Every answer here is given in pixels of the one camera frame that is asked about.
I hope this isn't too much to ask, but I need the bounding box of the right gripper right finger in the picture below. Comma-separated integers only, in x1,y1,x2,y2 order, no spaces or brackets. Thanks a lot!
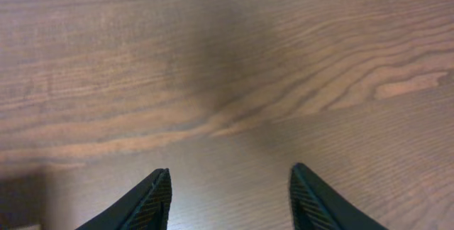
289,163,386,230

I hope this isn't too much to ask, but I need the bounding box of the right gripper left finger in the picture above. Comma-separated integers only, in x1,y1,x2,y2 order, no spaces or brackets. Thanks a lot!
77,168,172,230

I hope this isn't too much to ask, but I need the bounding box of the cardboard box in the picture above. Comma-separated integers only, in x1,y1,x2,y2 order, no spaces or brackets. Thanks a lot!
9,224,42,230

